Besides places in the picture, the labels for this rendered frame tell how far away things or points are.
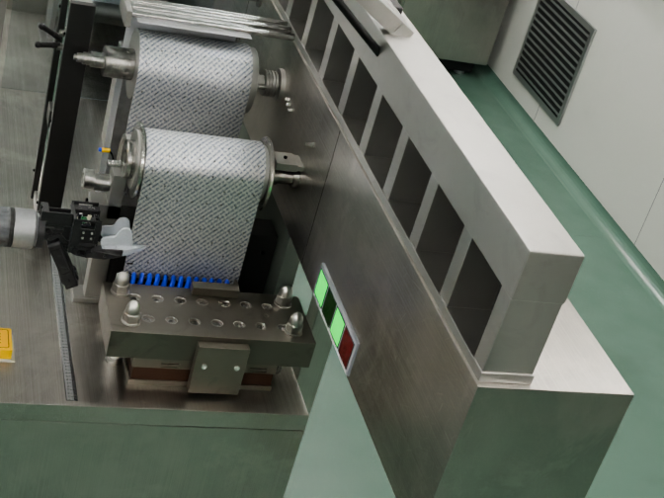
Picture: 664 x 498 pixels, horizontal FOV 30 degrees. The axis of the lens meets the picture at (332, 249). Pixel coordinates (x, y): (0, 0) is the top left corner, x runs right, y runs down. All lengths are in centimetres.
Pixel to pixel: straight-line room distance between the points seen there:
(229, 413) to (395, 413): 53
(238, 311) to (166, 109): 45
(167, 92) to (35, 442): 74
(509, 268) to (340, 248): 63
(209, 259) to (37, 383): 42
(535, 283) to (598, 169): 429
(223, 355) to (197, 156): 38
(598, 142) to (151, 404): 389
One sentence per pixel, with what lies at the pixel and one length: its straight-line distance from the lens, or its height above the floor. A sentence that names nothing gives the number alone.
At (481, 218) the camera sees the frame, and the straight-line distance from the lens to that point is 173.
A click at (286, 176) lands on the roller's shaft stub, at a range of 248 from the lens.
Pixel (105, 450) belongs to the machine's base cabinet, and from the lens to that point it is 241.
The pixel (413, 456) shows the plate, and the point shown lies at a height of 123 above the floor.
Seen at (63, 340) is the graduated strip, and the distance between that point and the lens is 248.
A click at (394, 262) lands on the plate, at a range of 199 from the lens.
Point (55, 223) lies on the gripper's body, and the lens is 238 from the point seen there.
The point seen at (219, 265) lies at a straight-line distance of 250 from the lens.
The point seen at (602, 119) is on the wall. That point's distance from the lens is 595.
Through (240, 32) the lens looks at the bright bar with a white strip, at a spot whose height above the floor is 144.
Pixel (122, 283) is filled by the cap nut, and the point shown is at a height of 106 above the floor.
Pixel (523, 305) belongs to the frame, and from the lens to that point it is 166.
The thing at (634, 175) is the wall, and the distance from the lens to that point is 566.
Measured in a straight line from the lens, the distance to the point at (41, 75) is 340.
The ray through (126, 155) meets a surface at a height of 127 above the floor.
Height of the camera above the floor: 237
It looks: 29 degrees down
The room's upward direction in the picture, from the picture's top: 17 degrees clockwise
